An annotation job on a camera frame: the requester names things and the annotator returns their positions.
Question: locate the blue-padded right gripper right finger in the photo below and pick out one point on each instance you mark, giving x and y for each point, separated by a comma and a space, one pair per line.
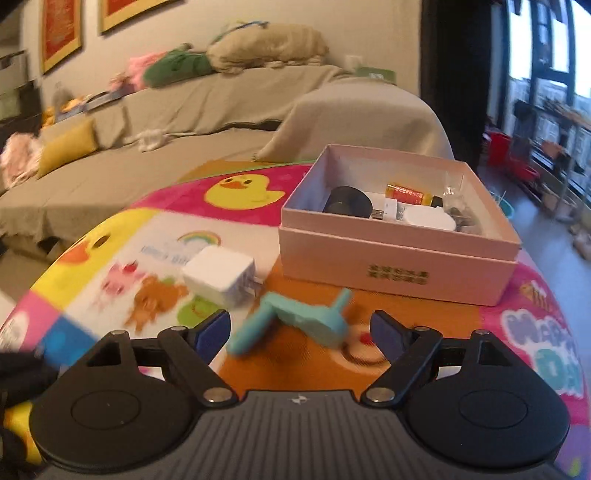
410, 352

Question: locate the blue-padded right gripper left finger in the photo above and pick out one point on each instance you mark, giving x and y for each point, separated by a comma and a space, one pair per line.
188, 355

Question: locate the teal plastic handle tool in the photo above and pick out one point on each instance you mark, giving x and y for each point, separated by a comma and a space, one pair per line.
323, 324

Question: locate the white charger cube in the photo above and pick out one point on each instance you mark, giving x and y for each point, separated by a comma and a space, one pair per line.
222, 276

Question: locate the colourful cartoon play mat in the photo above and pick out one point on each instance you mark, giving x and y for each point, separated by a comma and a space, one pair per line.
126, 274

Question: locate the pink cardboard box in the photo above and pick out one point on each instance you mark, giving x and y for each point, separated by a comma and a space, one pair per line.
394, 257

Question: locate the white oval case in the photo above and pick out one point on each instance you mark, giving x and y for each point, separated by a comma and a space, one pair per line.
429, 217

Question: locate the yellow small bottle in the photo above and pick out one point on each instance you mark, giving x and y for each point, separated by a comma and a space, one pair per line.
412, 196

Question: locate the black round item in box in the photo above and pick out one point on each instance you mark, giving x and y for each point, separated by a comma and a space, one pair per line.
348, 201

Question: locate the pink clothes pile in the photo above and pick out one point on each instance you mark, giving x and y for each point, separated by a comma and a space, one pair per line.
20, 159

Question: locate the white plush toy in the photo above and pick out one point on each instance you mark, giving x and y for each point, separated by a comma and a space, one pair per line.
150, 140

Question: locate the red bucket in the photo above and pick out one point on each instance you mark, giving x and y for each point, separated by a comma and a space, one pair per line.
498, 148

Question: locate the yellow cushion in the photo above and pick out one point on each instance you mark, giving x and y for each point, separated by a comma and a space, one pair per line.
74, 144

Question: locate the beige covered sofa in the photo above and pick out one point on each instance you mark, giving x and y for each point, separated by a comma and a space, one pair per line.
280, 116

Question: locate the black metal plant shelf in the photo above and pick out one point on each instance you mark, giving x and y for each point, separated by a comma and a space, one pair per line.
549, 156

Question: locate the green tissue pack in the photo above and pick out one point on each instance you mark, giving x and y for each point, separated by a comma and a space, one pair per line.
385, 75

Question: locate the pink plush toy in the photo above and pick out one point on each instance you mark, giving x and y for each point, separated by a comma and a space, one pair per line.
136, 66

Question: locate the green plush pillow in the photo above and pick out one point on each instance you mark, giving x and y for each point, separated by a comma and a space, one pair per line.
175, 66

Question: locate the white wall socket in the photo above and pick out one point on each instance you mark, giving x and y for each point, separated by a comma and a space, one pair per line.
352, 63

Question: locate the red framed wall picture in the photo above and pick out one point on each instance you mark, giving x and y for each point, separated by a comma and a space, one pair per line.
61, 34

